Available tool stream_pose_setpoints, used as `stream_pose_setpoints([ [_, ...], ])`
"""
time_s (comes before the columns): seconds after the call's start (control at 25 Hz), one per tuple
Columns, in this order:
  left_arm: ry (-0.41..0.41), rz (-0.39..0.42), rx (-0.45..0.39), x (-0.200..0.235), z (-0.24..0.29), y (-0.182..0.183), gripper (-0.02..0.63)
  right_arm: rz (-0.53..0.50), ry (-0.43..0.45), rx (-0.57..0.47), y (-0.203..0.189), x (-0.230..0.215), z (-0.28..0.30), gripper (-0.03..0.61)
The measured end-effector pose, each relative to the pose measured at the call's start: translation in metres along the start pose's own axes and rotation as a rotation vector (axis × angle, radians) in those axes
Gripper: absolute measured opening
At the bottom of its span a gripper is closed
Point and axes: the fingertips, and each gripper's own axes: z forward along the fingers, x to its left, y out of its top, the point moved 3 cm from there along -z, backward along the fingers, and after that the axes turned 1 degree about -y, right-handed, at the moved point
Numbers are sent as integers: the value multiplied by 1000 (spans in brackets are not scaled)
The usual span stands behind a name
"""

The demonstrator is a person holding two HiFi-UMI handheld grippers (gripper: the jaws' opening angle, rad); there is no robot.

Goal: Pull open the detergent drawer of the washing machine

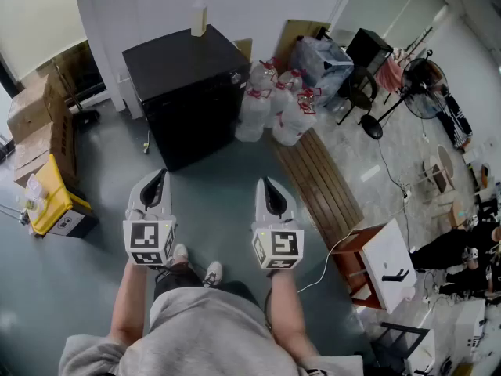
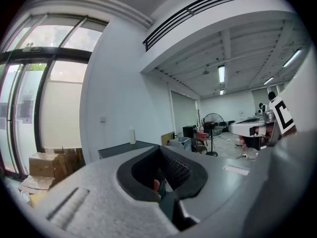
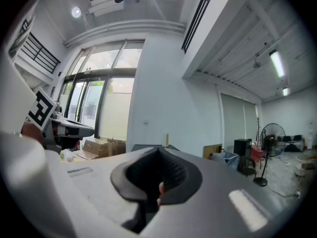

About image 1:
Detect small cardboard sheet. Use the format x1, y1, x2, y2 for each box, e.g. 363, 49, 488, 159
233, 37, 254, 64

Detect person's left forearm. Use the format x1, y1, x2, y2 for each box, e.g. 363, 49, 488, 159
107, 262, 157, 348

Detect wooden slatted bench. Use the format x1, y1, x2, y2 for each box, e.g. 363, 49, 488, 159
269, 127, 366, 251

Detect black standing fan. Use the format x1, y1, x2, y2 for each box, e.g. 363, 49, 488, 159
359, 49, 449, 140

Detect large brown board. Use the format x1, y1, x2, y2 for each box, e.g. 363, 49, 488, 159
273, 19, 332, 74

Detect white plastic container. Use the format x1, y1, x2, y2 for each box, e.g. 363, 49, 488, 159
25, 174, 45, 201

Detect person's black shorts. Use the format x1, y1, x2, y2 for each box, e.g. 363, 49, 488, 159
153, 263, 259, 309

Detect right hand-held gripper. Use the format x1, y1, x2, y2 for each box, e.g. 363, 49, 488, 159
250, 175, 305, 272

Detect person's white shoe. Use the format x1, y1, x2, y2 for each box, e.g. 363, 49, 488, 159
171, 243, 189, 266
202, 260, 224, 288

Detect person's right forearm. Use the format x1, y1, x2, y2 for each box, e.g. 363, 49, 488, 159
268, 269, 320, 363

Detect round wooden side table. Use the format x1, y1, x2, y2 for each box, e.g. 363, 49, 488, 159
414, 143, 458, 205

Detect small black cabinet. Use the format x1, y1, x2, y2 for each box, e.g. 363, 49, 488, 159
346, 27, 395, 76

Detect black floor stand base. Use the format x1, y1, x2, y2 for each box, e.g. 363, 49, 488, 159
54, 59, 102, 133

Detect small clear bottle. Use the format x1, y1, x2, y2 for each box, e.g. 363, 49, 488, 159
15, 196, 40, 213

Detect black chair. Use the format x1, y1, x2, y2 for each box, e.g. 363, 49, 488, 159
336, 65, 379, 127

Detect black bin with yellow lid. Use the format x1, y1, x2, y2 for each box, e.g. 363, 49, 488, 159
23, 154, 99, 239

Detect person's right white shoe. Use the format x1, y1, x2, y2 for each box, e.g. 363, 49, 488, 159
202, 260, 224, 288

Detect large clear plastic bag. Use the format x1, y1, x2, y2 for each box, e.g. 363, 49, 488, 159
291, 35, 355, 110

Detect person's left white shoe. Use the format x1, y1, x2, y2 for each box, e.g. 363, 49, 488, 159
171, 243, 189, 266

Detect person in white shirt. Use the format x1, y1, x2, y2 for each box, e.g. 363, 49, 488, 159
58, 286, 365, 376

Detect white cable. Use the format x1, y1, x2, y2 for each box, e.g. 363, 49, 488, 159
297, 205, 408, 294

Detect white table panel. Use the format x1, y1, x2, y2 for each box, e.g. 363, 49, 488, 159
362, 217, 419, 315

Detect black metal frame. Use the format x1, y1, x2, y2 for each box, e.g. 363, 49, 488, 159
370, 321, 431, 372

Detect white window blind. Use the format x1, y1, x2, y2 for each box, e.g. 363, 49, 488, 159
0, 0, 89, 82

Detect white cabinet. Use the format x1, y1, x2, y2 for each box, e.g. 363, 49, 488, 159
405, 298, 488, 376

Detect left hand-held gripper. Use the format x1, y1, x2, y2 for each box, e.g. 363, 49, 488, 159
122, 168, 178, 268

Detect cream block on cabinet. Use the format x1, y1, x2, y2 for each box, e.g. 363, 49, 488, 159
190, 0, 208, 38

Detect thin metal rack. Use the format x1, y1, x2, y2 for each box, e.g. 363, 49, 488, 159
0, 204, 31, 227

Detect black and white striped cloth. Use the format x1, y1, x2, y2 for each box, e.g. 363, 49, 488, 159
435, 86, 474, 153

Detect pink cloth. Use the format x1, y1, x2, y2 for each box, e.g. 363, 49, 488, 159
374, 56, 404, 90

